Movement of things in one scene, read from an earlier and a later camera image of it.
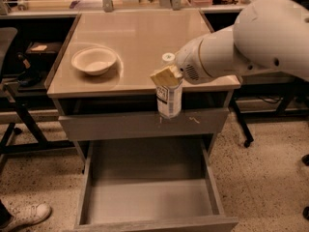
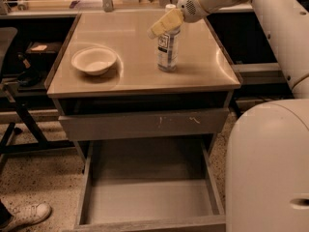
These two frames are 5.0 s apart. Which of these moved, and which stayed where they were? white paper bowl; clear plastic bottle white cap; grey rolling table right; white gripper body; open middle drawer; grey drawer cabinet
Moved: white gripper body; clear plastic bottle white cap
Stayed: open middle drawer; grey drawer cabinet; grey rolling table right; white paper bowl
